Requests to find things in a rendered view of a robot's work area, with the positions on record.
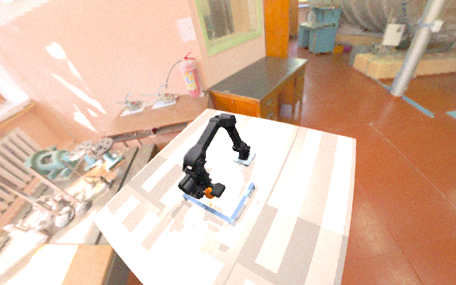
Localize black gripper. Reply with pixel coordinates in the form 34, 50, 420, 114
198, 173, 226, 198

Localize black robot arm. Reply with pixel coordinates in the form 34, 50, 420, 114
178, 112, 251, 200

